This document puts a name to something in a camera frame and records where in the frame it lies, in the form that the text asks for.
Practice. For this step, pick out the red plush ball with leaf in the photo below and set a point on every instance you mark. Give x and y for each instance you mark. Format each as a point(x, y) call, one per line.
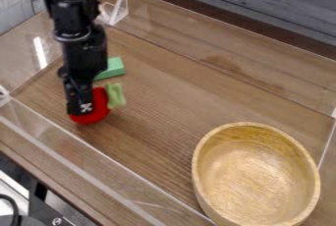
point(108, 97)

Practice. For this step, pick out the green foam block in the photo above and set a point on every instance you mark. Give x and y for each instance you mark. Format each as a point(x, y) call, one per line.
point(116, 69)

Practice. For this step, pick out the clear acrylic tray walls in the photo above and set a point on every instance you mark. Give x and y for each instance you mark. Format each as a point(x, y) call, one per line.
point(197, 73)

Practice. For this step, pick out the oval wooden bowl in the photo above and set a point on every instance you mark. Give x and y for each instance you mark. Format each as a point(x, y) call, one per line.
point(254, 177)

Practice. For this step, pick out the black metal frame bracket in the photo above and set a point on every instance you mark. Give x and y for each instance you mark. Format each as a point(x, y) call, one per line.
point(40, 210)

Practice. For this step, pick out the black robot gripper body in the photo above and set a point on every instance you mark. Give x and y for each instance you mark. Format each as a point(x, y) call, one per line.
point(85, 57)

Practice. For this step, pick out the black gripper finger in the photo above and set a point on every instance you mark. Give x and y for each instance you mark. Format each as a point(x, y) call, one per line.
point(78, 96)

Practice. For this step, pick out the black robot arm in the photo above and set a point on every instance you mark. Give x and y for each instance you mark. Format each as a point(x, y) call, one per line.
point(72, 16)

